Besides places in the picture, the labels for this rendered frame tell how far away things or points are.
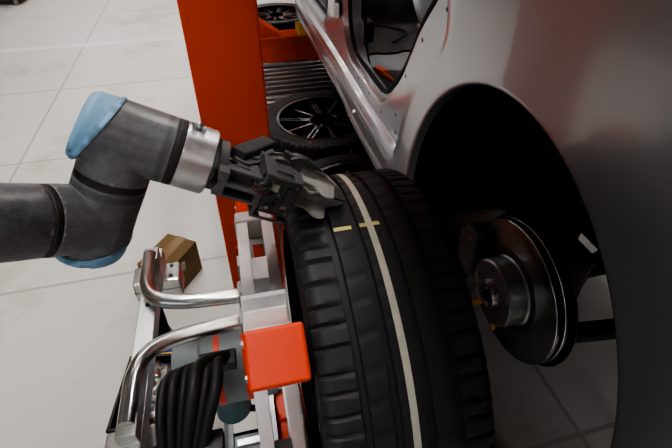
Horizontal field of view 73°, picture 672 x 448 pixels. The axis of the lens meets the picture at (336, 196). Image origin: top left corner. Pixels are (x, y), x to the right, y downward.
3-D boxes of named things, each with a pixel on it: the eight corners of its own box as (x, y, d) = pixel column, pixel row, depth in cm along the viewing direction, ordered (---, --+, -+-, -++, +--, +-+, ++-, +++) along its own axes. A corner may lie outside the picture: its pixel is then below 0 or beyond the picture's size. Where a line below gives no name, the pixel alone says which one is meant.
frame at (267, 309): (319, 565, 84) (308, 413, 52) (283, 575, 83) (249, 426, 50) (281, 326, 127) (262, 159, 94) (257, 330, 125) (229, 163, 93)
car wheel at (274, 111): (244, 146, 264) (239, 109, 250) (337, 115, 295) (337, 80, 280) (306, 203, 221) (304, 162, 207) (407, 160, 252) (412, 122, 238)
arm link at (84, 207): (16, 241, 59) (39, 153, 56) (102, 234, 69) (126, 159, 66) (51, 282, 54) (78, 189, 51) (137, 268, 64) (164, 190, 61)
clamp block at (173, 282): (184, 295, 94) (179, 277, 91) (138, 302, 92) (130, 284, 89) (185, 277, 98) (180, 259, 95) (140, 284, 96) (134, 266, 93)
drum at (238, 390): (297, 404, 88) (293, 361, 79) (182, 429, 84) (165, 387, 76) (287, 343, 99) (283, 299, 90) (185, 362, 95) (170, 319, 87)
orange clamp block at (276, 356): (307, 376, 63) (312, 380, 54) (250, 388, 62) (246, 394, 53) (299, 324, 65) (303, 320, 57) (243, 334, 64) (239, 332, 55)
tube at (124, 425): (261, 417, 66) (253, 375, 59) (119, 448, 62) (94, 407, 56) (251, 319, 80) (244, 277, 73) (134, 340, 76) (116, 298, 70)
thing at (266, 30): (323, 58, 306) (322, 4, 285) (244, 65, 297) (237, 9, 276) (318, 50, 319) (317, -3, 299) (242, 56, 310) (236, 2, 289)
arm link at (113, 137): (72, 148, 61) (92, 77, 59) (167, 176, 66) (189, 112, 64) (54, 172, 53) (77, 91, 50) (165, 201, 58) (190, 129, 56)
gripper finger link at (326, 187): (351, 217, 69) (295, 200, 65) (342, 196, 74) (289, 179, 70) (361, 200, 68) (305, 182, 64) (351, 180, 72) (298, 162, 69)
